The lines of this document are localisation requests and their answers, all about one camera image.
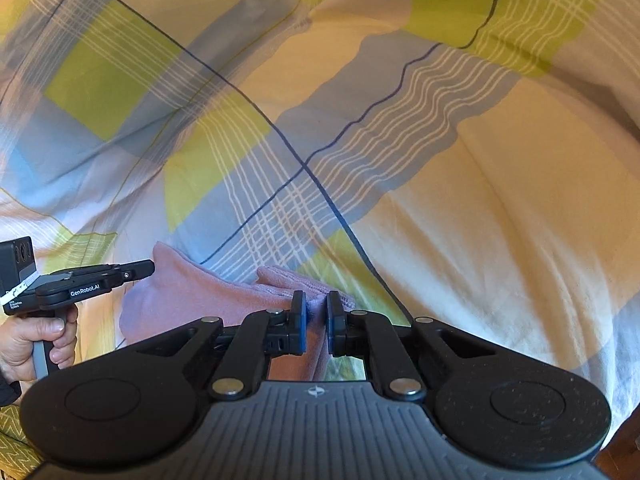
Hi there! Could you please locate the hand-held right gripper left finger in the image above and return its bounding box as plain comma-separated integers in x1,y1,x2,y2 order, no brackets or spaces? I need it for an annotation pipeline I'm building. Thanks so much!
125,291,308,402

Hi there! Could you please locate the green zigzag cushion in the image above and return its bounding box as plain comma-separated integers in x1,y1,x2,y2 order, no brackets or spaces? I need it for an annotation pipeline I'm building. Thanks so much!
0,402,46,480

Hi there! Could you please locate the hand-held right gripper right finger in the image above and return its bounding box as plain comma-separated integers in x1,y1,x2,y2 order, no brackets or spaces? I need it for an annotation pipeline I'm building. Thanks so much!
326,291,506,402

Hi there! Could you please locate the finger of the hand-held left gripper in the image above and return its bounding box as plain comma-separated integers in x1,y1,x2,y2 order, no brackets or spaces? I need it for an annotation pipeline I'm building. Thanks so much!
117,259,155,288

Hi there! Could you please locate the plaid bed sheet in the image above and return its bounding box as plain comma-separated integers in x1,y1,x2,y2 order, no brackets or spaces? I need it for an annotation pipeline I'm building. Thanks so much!
0,0,640,461

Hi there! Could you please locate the person's left hand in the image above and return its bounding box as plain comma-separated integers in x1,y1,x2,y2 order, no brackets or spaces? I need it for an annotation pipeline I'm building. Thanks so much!
0,305,80,387

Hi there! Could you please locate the dusty pink garment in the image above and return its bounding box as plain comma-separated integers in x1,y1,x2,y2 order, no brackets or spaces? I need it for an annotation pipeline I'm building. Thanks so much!
120,241,357,382

